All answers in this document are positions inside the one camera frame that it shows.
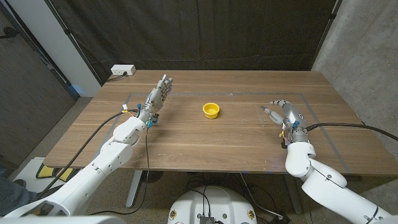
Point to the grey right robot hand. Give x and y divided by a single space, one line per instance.
293 116

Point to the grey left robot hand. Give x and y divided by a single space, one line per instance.
155 99

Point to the clear plastic pipette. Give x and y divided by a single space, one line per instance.
261 117

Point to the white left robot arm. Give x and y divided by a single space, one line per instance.
102 165

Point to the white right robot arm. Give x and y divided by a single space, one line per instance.
326 186

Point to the yellow plastic cup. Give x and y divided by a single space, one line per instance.
211 110

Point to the white power strip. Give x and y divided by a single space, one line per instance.
123 69

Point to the black backdrop cloth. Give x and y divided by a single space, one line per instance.
199 34

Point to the grey table leg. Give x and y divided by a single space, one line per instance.
293 196
134 189

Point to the black backdrop stand pole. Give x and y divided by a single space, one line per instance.
326 28
74 43

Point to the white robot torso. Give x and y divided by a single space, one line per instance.
214 202

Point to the yellow and black floor object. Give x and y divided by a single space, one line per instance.
46 171

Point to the white floor mat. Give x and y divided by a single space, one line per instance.
28 174

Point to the person leg in jeans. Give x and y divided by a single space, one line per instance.
12 196

